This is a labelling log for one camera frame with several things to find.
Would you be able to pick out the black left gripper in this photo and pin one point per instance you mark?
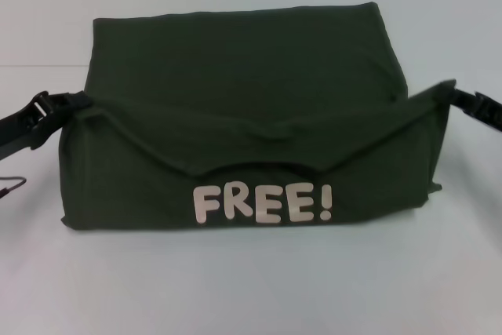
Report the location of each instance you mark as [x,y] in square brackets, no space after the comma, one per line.
[12,131]

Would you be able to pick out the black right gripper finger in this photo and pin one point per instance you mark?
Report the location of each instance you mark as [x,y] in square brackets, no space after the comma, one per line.
[482,109]

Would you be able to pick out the dark green t-shirt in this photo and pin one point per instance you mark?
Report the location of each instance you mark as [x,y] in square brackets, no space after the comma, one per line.
[235,115]

